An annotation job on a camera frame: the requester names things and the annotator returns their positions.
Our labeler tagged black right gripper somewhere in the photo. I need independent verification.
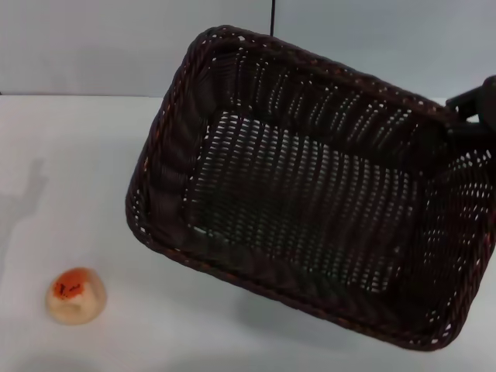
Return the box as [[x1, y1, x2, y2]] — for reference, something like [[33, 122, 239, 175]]
[[445, 74, 496, 147]]

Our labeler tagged black woven wicker basket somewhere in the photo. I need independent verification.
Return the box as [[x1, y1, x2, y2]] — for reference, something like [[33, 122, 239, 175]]
[[124, 24, 496, 350]]

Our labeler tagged round bread bun orange top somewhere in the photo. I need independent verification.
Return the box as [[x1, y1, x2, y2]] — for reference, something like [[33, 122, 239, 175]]
[[45, 267, 109, 326]]

